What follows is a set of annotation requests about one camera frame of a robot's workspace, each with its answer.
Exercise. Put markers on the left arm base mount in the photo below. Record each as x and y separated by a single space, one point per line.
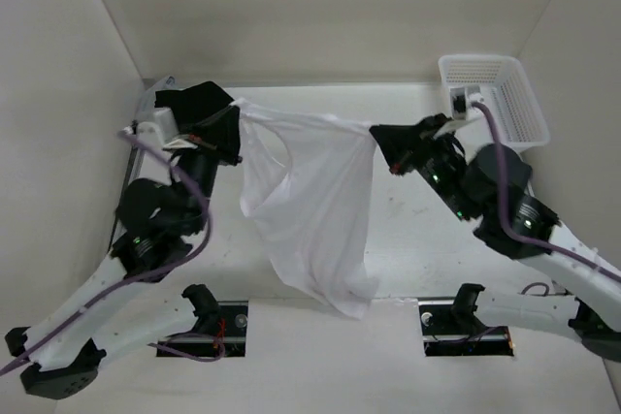
219 332

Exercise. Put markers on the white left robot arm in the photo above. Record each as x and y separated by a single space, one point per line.
165 225

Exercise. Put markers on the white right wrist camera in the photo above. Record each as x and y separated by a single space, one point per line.
461 110

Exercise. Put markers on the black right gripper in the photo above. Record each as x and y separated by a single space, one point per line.
402 143

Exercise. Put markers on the white plastic basket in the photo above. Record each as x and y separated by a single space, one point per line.
503 85

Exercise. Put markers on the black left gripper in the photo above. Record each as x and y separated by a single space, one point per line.
218 136

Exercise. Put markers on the white tank top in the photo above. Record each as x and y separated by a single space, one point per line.
307 188

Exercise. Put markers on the folded grey tank top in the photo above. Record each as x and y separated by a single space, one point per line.
146 103

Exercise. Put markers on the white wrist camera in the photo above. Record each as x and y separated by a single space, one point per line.
158 128
461 110

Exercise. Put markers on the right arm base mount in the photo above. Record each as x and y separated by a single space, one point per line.
449 328

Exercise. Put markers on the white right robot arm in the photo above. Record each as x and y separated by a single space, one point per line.
491 188

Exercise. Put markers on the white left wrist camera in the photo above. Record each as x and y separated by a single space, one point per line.
158 128

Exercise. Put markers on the folded black tank top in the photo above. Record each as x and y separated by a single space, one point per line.
194 104

